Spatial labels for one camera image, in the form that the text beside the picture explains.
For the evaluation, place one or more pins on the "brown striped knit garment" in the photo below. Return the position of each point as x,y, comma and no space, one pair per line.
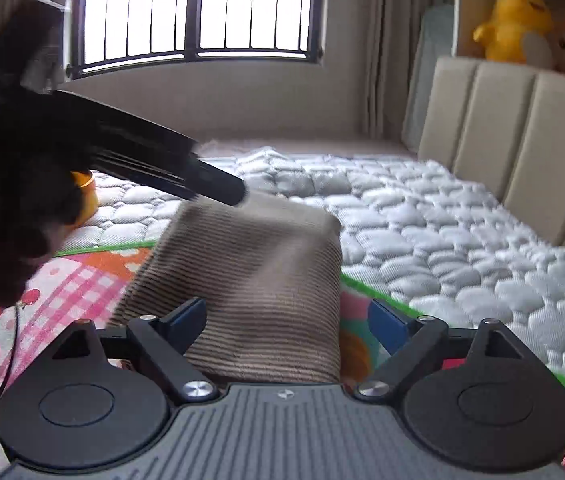
262,285

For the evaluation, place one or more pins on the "orange round plastic container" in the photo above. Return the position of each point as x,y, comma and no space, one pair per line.
87,200

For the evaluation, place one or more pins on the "colourful cartoon printed mat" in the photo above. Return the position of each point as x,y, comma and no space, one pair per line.
62,295

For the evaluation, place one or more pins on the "person's left hand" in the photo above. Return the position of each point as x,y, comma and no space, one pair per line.
12,225

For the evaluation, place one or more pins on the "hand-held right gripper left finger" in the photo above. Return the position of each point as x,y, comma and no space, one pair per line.
185,322

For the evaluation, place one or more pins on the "beige padded headboard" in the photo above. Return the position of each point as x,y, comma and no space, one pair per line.
522,150

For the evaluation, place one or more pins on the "yellow plush duck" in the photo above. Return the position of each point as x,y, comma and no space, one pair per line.
512,25

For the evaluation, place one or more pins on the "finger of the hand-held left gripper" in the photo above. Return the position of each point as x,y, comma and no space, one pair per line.
172,160

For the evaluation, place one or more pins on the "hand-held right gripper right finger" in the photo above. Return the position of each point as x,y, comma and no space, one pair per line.
387,325

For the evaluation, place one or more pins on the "window with black bars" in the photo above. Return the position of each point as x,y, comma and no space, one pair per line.
197,10

